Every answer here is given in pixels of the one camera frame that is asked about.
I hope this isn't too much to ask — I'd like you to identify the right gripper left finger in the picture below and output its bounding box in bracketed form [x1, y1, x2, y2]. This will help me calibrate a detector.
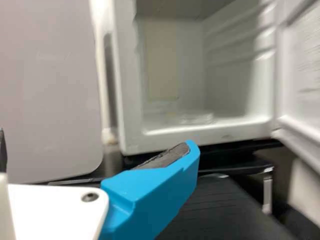
[0, 128, 8, 173]

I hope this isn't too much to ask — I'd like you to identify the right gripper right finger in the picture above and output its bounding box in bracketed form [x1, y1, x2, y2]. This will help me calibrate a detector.
[98, 139, 201, 240]

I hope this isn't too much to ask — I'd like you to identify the incubator door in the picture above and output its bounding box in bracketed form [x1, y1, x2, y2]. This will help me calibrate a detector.
[271, 0, 320, 208]

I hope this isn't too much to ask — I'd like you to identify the white incubator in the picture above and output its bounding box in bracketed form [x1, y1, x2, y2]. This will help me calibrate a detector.
[88, 0, 283, 157]

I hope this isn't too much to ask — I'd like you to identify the white box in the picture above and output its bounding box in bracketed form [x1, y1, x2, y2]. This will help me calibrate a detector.
[0, 0, 107, 185]

